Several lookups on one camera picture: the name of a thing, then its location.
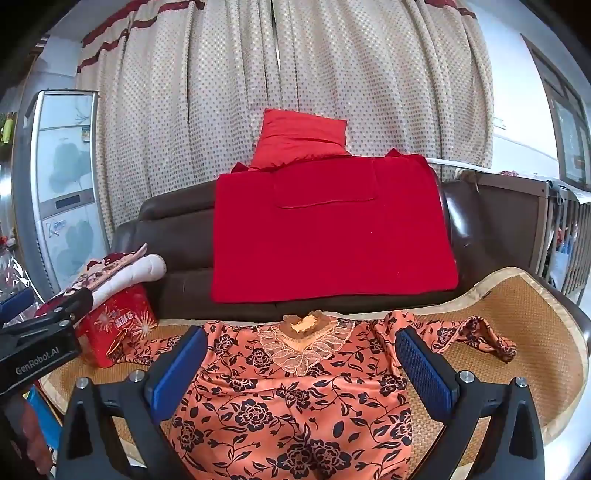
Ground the red gift bag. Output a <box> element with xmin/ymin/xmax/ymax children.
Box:
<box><xmin>74</xmin><ymin>284</ymin><xmax>160</xmax><ymax>369</ymax></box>

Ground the folded floral quilt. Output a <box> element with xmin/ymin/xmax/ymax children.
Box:
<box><xmin>39</xmin><ymin>243</ymin><xmax>167</xmax><ymax>315</ymax></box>

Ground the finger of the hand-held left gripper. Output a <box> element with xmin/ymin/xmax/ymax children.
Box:
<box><xmin>2</xmin><ymin>288</ymin><xmax>94</xmax><ymax>329</ymax></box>
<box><xmin>0</xmin><ymin>288</ymin><xmax>37</xmax><ymax>320</ymax></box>

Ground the brown leather sofa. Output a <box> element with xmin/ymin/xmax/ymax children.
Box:
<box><xmin>111</xmin><ymin>178</ymin><xmax>591</xmax><ymax>333</ymax></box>

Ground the clear plastic wrap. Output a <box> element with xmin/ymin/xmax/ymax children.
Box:
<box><xmin>0</xmin><ymin>249</ymin><xmax>29</xmax><ymax>298</ymax></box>

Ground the red blanket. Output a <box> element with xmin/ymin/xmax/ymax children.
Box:
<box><xmin>210</xmin><ymin>148</ymin><xmax>460</xmax><ymax>304</ymax></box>

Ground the woven bamboo mat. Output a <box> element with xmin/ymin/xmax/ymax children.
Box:
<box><xmin>39</xmin><ymin>265</ymin><xmax>589</xmax><ymax>480</ymax></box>

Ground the red pillow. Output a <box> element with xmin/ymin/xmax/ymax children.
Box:
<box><xmin>249</xmin><ymin>108</ymin><xmax>348</xmax><ymax>171</ymax></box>

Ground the dark framed window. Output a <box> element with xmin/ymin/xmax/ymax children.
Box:
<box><xmin>522</xmin><ymin>34</ymin><xmax>591</xmax><ymax>190</ymax></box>

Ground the beige dotted curtain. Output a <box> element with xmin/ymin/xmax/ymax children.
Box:
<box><xmin>76</xmin><ymin>0</ymin><xmax>495</xmax><ymax>241</ymax></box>

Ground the orange floral blouse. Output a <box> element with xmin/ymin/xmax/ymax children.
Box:
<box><xmin>122</xmin><ymin>310</ymin><xmax>518</xmax><ymax>480</ymax></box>

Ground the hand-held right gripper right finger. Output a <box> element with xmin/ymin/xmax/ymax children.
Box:
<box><xmin>395</xmin><ymin>327</ymin><xmax>552</xmax><ymax>480</ymax></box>

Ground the wooden crib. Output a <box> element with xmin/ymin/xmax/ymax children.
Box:
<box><xmin>455</xmin><ymin>168</ymin><xmax>591</xmax><ymax>296</ymax></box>

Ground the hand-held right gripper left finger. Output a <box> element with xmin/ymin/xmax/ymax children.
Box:
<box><xmin>58</xmin><ymin>326</ymin><xmax>208</xmax><ymax>480</ymax></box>

